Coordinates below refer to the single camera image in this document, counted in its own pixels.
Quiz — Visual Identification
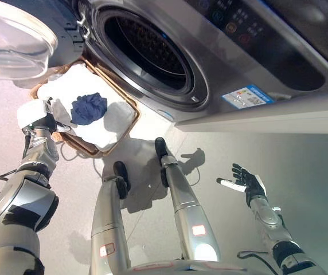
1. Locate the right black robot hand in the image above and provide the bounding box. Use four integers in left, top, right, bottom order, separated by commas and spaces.
216, 163, 268, 207

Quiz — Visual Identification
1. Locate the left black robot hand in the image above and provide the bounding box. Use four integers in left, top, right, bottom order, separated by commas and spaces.
17, 96, 78, 133

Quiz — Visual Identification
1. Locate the dark blue garment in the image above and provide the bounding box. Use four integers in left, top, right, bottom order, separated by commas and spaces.
71, 92, 108, 126

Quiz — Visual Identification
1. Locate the white cloth basket liner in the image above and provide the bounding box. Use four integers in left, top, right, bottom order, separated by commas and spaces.
37, 63, 135, 152

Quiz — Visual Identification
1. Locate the brown wicker laundry basket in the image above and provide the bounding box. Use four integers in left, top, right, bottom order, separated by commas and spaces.
28, 56, 141, 157

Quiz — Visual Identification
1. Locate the silver front-load washing machine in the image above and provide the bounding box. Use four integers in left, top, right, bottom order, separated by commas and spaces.
57, 0, 328, 132

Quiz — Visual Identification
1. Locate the right silver robot leg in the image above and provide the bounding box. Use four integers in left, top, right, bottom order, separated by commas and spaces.
154, 136, 221, 263

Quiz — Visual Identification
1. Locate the silver robot leg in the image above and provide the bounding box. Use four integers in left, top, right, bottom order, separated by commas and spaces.
154, 136, 221, 263
90, 161, 132, 275

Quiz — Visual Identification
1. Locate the round washer door glass bowl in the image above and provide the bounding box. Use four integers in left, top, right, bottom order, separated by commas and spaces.
0, 0, 87, 89

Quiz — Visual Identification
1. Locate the blue energy label sticker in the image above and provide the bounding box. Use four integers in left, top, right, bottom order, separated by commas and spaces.
221, 84, 275, 110

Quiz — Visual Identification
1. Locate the metal washer door hinge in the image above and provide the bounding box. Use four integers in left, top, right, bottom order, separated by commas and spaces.
76, 14, 92, 38

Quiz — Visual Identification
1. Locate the left silver robot leg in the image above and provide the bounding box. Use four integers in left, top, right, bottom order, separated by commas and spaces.
90, 161, 132, 275

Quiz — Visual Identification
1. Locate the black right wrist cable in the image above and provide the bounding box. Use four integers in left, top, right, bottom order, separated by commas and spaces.
237, 206, 294, 275

